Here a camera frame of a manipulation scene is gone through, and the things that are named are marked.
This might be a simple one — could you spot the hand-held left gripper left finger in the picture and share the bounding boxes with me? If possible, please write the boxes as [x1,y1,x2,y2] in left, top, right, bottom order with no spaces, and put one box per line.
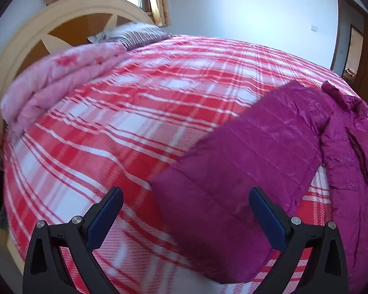
[23,186,124,294]

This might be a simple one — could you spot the red plaid bed sheet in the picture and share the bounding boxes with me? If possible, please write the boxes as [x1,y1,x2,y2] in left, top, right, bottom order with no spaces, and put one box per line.
[1,35,352,294]

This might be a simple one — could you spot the cream wooden headboard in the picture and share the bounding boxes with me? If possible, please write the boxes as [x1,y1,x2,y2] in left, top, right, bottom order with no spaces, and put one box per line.
[0,0,155,278]

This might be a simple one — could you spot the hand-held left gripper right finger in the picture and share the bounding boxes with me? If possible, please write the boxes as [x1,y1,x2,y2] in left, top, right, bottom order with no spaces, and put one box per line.
[249,187,349,294]

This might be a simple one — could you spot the magenta puffer jacket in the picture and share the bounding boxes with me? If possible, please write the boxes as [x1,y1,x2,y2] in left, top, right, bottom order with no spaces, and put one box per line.
[149,80,368,294]

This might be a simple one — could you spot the brown wooden door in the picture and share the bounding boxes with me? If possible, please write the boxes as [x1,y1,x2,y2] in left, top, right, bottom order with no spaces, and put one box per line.
[330,0,368,91]

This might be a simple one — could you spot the pink floral folded quilt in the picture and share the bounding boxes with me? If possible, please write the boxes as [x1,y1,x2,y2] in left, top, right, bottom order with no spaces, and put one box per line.
[0,42,130,133]

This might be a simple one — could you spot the striped pillow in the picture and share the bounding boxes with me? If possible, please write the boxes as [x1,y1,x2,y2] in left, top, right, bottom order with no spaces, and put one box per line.
[87,22,173,50]

